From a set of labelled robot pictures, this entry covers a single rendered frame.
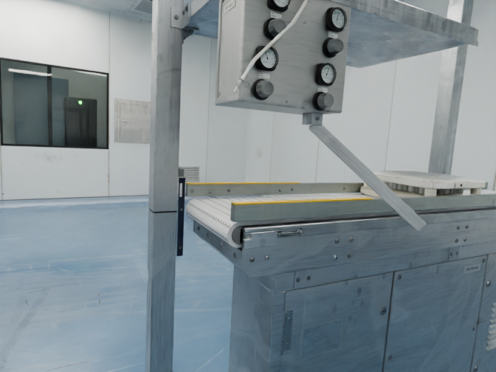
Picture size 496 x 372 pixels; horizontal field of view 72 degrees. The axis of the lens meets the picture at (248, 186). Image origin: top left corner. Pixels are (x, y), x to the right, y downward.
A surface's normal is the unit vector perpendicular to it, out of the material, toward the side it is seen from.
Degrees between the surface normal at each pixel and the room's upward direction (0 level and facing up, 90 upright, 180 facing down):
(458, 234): 90
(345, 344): 89
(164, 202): 90
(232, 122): 90
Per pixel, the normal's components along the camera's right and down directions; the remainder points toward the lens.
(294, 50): 0.46, 0.14
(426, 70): -0.85, 0.02
